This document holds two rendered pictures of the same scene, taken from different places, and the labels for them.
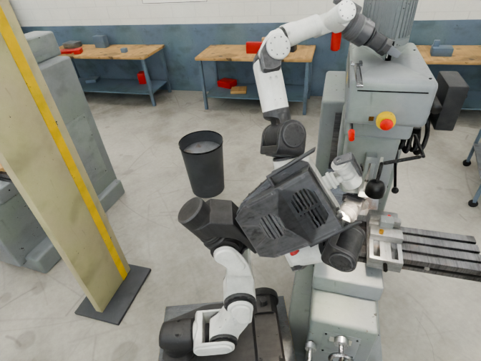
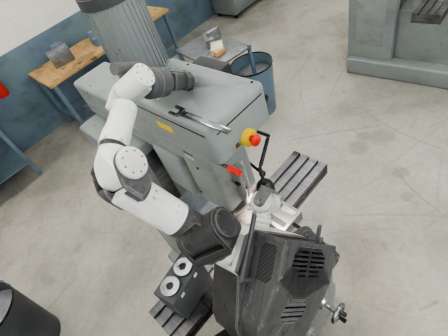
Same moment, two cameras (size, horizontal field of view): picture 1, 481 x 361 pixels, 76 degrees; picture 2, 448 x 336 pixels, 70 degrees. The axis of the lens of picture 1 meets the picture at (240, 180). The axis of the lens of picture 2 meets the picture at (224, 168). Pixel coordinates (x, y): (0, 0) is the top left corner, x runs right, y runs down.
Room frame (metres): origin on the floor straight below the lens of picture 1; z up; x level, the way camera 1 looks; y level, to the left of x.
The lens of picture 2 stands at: (0.51, 0.16, 2.45)
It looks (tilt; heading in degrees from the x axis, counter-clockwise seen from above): 45 degrees down; 310
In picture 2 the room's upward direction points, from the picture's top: 21 degrees counter-clockwise
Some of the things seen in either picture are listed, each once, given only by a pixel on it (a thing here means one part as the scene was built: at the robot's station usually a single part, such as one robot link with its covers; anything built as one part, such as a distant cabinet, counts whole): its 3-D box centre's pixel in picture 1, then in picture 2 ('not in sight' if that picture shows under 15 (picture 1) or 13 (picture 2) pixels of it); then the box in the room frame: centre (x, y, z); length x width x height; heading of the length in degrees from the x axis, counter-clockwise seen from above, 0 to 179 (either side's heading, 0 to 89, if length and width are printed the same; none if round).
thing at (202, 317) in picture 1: (214, 331); not in sight; (0.81, 0.20, 0.68); 0.21 x 0.20 x 0.13; 91
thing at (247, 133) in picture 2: (385, 120); (249, 137); (0.92, -0.50, 1.76); 0.06 x 0.02 x 0.06; 72
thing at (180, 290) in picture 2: not in sight; (184, 285); (1.27, -0.17, 1.07); 0.22 x 0.12 x 0.20; 83
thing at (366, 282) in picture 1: (346, 251); not in sight; (1.14, -0.57, 0.83); 0.50 x 0.35 x 0.12; 162
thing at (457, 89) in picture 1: (447, 100); (215, 81); (1.32, -0.98, 1.62); 0.20 x 0.09 x 0.21; 162
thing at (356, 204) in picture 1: (351, 207); (243, 215); (1.07, -0.51, 1.23); 0.13 x 0.12 x 0.10; 51
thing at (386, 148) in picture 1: (366, 155); (221, 169); (1.14, -0.57, 1.47); 0.21 x 0.19 x 0.32; 72
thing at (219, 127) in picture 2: (358, 72); (199, 119); (1.02, -0.42, 1.89); 0.24 x 0.04 x 0.01; 163
